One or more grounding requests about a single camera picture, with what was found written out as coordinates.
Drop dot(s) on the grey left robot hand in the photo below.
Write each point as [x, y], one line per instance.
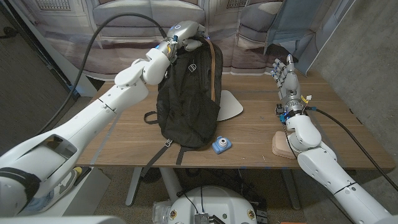
[186, 32]

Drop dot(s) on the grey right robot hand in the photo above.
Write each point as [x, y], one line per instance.
[290, 87]

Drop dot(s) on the black backpack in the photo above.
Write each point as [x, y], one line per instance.
[186, 109]

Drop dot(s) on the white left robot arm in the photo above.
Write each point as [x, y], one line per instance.
[93, 115]

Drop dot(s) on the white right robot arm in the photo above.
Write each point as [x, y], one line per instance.
[323, 168]

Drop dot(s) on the white square paper plate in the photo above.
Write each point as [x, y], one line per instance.
[231, 105]

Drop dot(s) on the beige wooden block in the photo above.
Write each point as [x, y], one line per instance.
[281, 144]

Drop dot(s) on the printed sofa room backdrop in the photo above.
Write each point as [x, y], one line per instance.
[124, 46]

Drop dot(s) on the dark table leg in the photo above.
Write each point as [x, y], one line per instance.
[290, 189]

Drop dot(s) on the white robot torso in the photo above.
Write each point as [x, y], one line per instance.
[217, 202]

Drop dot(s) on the black round fan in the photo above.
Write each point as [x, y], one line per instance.
[152, 175]

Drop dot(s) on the white table leg column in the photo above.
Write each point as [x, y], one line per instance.
[171, 186]

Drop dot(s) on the grey table leg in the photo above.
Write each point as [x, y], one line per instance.
[133, 189]

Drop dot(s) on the clear plastic bag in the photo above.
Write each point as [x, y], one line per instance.
[160, 213]

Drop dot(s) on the white grey sneaker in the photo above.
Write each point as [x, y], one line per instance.
[70, 183]

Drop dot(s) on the blue jeans leg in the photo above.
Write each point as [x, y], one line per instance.
[37, 203]

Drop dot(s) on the white backdrop frame pole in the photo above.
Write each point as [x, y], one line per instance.
[62, 62]
[328, 40]

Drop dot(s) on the blue toy camera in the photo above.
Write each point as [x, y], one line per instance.
[221, 145]

